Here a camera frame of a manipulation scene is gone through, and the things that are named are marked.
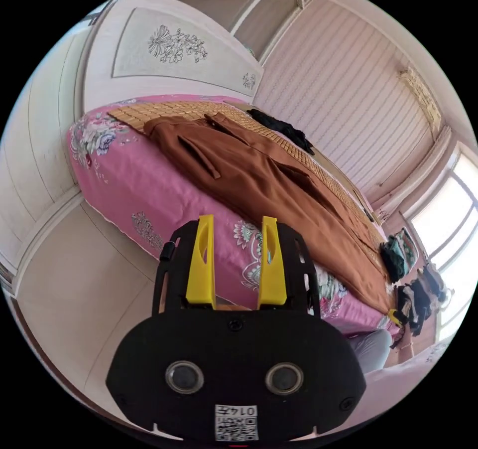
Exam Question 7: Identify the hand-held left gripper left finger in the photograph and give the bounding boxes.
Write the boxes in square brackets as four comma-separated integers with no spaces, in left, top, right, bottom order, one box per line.
[185,214,217,304]

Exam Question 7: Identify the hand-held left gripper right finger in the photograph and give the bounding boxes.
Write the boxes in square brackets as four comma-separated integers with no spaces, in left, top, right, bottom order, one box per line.
[257,215,288,306]

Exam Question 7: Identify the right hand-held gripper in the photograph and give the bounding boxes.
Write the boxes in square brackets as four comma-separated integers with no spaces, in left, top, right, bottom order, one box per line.
[388,278,438,337]

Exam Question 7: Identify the person's right forearm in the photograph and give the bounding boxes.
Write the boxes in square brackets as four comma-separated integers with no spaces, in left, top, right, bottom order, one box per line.
[395,340,417,366]

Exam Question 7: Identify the brown long pants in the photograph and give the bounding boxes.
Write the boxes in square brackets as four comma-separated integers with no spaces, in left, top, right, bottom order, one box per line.
[143,114,393,313]

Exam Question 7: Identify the person's body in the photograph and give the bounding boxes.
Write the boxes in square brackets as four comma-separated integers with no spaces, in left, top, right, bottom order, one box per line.
[347,328,455,432]

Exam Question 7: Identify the pile of clothes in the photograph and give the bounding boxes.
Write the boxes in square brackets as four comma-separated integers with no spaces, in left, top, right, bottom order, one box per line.
[379,227,417,284]

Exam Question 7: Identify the bed with pink floral sheet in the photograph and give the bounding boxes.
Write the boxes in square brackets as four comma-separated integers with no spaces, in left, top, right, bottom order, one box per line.
[66,95,413,342]

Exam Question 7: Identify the window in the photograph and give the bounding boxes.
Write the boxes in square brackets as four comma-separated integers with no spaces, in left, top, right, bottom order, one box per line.
[402,146,478,345]

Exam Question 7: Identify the black garment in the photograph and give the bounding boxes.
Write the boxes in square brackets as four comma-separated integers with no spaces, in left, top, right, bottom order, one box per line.
[247,108,316,155]

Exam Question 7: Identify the white cupboard with flower carving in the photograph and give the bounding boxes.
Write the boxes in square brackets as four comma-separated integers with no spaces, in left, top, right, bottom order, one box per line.
[81,0,266,103]

